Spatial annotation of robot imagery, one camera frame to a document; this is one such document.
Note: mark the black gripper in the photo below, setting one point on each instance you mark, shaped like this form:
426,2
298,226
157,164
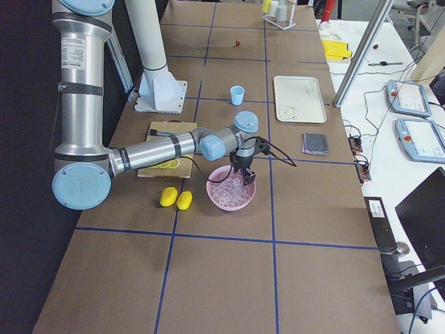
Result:
243,167

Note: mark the clear ice cubes pile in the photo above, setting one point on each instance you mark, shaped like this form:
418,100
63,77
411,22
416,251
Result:
231,192

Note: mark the light blue paper cup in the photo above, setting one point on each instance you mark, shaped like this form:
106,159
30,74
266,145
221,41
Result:
237,95

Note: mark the pink bowl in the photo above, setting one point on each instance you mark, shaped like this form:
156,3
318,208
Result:
219,175

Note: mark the wooden cutting board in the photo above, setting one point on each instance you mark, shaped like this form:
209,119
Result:
181,167

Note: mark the whole yellow lemon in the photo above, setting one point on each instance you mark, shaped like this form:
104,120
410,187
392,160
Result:
168,196
184,200

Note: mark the lemon slice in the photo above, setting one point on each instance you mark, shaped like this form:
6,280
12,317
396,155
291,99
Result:
164,165

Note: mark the folded grey cloth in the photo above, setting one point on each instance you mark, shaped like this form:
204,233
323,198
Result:
315,144

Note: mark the cream bear serving tray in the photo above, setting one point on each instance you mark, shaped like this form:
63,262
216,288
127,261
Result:
298,100

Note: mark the steel cylindrical rod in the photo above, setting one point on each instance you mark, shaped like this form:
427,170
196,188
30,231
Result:
157,132

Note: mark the black power strip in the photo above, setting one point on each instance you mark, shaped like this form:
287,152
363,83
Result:
362,166
355,144

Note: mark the yellow cloth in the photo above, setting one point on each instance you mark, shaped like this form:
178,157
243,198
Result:
336,50

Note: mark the black box with label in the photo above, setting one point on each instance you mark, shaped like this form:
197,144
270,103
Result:
381,228

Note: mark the teach pendant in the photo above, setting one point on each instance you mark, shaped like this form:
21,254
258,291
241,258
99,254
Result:
408,98
421,140

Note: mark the black monitor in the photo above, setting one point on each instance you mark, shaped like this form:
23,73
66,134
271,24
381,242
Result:
421,215

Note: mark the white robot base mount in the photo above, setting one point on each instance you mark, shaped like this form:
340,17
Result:
160,92

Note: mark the white wire rack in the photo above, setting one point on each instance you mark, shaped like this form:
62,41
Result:
279,13

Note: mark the aluminium frame post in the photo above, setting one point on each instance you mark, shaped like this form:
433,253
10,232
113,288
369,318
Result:
364,45

